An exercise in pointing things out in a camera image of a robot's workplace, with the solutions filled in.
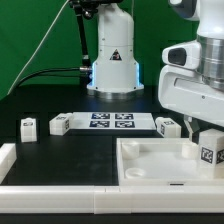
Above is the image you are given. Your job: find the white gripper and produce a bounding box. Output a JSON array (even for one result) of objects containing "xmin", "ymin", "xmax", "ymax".
[{"xmin": 158, "ymin": 65, "xmax": 224, "ymax": 141}]

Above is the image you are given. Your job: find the white square tabletop part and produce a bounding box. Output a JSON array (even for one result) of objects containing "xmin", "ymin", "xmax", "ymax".
[{"xmin": 116, "ymin": 138, "xmax": 224, "ymax": 186}]

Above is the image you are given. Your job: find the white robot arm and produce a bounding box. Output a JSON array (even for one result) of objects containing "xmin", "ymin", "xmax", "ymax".
[{"xmin": 87, "ymin": 0, "xmax": 224, "ymax": 127}]

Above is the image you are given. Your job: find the white left fence piece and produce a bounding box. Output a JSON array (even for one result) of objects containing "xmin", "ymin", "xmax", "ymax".
[{"xmin": 0, "ymin": 143, "xmax": 17, "ymax": 184}]

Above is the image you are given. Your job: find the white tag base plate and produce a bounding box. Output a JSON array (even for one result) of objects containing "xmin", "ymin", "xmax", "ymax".
[{"xmin": 71, "ymin": 112, "xmax": 156, "ymax": 130}]

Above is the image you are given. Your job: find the white front fence rail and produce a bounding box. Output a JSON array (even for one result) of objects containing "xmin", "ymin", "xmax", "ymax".
[{"xmin": 0, "ymin": 186, "xmax": 224, "ymax": 214}]

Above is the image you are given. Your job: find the white hanging cable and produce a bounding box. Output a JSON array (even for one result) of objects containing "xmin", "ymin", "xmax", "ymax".
[{"xmin": 6, "ymin": 0, "xmax": 70, "ymax": 96}]

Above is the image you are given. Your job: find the black cable on table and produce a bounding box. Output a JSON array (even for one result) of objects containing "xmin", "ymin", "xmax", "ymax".
[{"xmin": 9, "ymin": 65, "xmax": 94, "ymax": 95}]

